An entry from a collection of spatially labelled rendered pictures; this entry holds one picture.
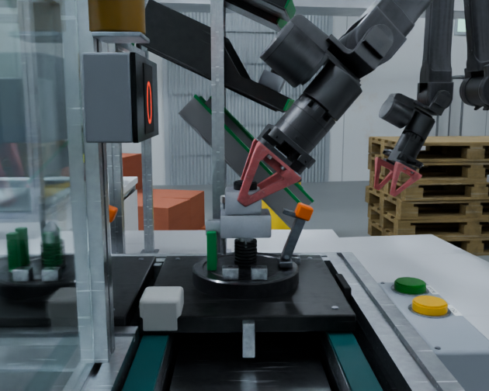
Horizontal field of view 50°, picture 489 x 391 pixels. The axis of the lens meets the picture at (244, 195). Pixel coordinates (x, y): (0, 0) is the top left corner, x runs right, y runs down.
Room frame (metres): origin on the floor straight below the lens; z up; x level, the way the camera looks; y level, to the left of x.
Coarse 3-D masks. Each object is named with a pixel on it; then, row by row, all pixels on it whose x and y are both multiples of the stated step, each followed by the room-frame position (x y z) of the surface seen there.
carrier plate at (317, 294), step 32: (192, 256) 0.79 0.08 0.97; (320, 256) 0.79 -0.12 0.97; (192, 288) 0.64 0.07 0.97; (320, 288) 0.64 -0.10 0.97; (192, 320) 0.55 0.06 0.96; (224, 320) 0.55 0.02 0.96; (256, 320) 0.55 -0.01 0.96; (288, 320) 0.56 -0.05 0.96; (320, 320) 0.56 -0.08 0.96; (352, 320) 0.56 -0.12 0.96
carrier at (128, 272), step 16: (112, 256) 0.79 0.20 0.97; (128, 256) 0.79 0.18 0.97; (144, 256) 0.79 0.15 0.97; (112, 272) 0.71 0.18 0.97; (128, 272) 0.71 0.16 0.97; (144, 272) 0.71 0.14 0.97; (128, 288) 0.64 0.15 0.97; (144, 288) 0.68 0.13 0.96; (128, 304) 0.59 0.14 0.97; (128, 320) 0.56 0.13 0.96
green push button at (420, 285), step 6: (396, 282) 0.66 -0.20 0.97; (402, 282) 0.66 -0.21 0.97; (408, 282) 0.66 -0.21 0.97; (414, 282) 0.66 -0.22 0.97; (420, 282) 0.66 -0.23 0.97; (396, 288) 0.66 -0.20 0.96; (402, 288) 0.65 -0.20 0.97; (408, 288) 0.65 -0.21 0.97; (414, 288) 0.64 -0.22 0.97; (420, 288) 0.65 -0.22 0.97
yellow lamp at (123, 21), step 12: (96, 0) 0.46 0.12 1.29; (108, 0) 0.46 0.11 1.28; (120, 0) 0.46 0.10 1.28; (132, 0) 0.46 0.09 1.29; (96, 12) 0.46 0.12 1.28; (108, 12) 0.46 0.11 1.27; (120, 12) 0.46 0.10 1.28; (132, 12) 0.46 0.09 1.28; (144, 12) 0.48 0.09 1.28; (96, 24) 0.46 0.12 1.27; (108, 24) 0.46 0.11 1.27; (120, 24) 0.46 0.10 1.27; (132, 24) 0.46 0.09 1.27; (144, 24) 0.48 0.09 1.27
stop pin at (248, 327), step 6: (246, 324) 0.54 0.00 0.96; (252, 324) 0.54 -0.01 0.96; (246, 330) 0.54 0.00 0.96; (252, 330) 0.54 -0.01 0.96; (246, 336) 0.54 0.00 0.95; (252, 336) 0.54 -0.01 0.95; (246, 342) 0.54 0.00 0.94; (252, 342) 0.54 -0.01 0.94; (246, 348) 0.54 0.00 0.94; (252, 348) 0.54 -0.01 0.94; (246, 354) 0.54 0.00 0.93; (252, 354) 0.54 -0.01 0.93
